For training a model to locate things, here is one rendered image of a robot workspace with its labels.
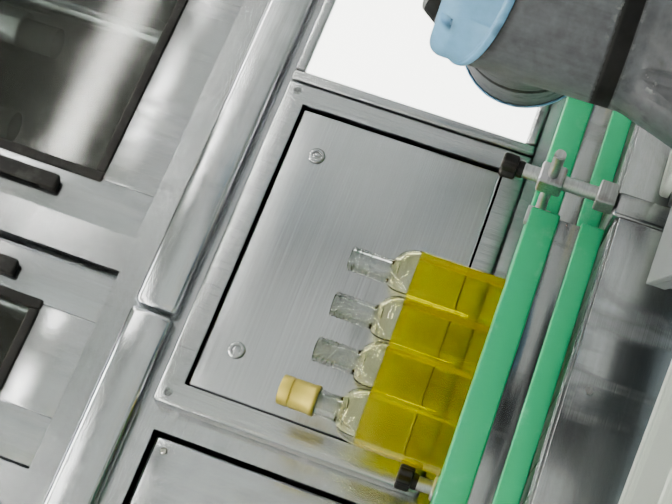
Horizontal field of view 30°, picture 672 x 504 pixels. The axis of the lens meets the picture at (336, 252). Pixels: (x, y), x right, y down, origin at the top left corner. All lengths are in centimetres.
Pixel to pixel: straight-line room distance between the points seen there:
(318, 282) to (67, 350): 33
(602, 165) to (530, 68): 56
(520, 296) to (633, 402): 16
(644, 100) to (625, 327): 42
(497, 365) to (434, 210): 39
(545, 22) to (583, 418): 48
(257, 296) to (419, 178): 26
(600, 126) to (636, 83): 59
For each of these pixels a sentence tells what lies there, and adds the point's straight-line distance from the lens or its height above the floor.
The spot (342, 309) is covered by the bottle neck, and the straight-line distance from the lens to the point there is 142.
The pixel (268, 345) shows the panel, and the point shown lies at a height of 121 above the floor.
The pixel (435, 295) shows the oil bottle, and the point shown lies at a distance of 141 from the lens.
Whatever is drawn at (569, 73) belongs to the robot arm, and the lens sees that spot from 92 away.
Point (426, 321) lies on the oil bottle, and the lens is 140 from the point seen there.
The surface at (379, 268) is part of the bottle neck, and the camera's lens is 143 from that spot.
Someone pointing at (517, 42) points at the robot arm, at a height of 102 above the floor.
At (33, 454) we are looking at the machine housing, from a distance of 160.
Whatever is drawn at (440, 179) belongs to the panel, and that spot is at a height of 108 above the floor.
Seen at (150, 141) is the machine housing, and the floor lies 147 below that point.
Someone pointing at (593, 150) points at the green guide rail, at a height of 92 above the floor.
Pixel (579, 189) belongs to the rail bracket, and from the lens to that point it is 134.
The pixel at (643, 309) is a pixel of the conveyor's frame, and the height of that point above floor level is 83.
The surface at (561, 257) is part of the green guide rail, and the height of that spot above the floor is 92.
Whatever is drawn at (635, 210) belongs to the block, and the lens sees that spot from 134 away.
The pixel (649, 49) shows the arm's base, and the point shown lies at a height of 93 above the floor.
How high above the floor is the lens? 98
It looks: 7 degrees up
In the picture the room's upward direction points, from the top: 71 degrees counter-clockwise
